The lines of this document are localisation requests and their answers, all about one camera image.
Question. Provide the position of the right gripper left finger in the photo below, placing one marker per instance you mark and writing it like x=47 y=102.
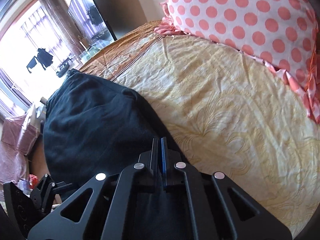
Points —
x=105 y=207

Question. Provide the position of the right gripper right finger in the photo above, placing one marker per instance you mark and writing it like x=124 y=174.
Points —
x=217 y=207

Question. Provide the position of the dark navy pants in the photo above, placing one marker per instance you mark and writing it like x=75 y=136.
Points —
x=94 y=125

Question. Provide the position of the pink covered sofa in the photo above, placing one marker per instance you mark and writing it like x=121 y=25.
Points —
x=19 y=134

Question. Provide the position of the cream patterned bedspread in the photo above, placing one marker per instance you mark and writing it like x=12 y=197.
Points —
x=227 y=113

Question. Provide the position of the black flat television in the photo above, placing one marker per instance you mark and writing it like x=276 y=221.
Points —
x=101 y=22

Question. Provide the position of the pink polka dot pillow left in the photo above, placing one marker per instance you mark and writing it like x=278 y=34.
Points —
x=281 y=34

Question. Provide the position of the brown window curtain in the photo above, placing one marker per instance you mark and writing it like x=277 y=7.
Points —
x=71 y=35

